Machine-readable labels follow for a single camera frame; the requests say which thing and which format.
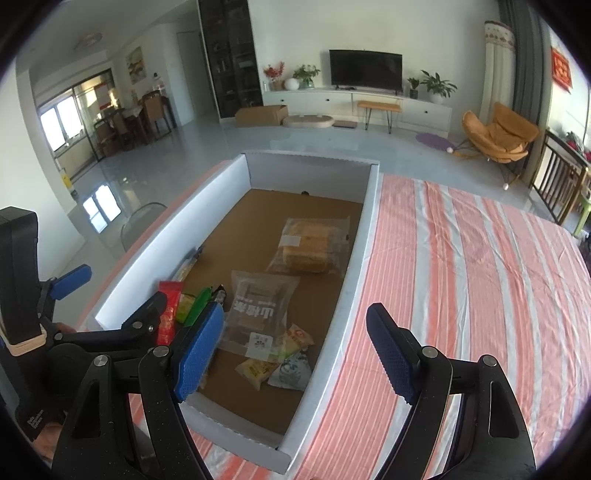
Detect person's left hand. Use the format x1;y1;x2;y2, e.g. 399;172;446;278
34;421;65;461

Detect yellow snack packet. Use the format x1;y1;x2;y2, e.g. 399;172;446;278
276;323;315;358
235;357;280;385

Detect wooden bench with metal legs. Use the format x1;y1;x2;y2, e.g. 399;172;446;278
357;100;402;134

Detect white door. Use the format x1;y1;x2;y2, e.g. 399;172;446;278
178;30;204;125

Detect striped pink grey tablecloth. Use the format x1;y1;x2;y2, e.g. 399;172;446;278
78;161;591;480

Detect brown cardboard box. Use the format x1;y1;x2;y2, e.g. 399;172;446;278
235;104;289;127

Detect orange lounge chair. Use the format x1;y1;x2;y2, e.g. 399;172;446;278
455;102;541;178

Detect light green plastic stool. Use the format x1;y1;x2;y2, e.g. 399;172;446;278
573;191;591;236

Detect dark green snack packet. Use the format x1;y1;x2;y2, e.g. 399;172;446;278
187;287;213;326

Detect wooden slatted crib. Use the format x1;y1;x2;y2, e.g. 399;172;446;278
531;129;591;224

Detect dining table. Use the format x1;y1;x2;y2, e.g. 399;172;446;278
95;104;158;155

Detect white oval pet bed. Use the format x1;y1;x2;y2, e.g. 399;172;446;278
283;114;334;130

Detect framed wall painting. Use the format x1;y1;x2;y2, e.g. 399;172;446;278
126;46;144;85

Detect large potted green plant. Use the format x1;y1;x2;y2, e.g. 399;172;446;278
420;70;458;103

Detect red flowers in vase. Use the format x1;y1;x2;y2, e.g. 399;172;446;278
263;62;286;90

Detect red and green clutter pile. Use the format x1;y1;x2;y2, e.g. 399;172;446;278
566;131;591;162

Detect clear bread packet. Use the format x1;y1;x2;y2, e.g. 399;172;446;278
268;217;352;278

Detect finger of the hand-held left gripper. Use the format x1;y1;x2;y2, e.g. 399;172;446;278
37;264;92;322
54;292;168;363

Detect red snack packet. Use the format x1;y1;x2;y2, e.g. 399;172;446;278
157;281;183;347

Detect white cardboard box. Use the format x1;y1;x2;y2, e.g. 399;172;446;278
95;150;382;475

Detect light green snack packet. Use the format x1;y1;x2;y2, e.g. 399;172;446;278
177;293;197;324

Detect grey triangular snack packet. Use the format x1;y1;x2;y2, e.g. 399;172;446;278
268;351;311;392

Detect wooden dining chair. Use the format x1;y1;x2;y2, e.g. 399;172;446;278
141;92;174;141

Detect red wall hanging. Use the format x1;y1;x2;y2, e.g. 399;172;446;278
550;46;573;93

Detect covered standing air conditioner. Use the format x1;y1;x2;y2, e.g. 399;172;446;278
478;21;516;121

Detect black television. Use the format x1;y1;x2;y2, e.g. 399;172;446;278
329;49;403;89

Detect green plant in glass vase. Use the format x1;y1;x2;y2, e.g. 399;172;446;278
293;65;321;89

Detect clear printed snack packet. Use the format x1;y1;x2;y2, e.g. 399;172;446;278
217;270;301;361

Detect grey curtain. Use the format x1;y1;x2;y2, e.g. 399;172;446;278
499;0;552;134

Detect black display cabinet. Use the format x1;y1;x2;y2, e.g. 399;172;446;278
198;0;264;118

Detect glass balcony door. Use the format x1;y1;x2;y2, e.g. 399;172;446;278
30;68;116;162

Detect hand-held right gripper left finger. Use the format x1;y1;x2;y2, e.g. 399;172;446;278
53;302;226;480

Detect long clear snack packet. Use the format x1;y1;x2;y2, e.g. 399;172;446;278
173;246;204;283

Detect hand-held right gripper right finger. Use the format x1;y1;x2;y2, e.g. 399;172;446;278
366;303;537;480

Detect white television cabinet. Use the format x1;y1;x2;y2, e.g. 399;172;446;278
262;87;453;136

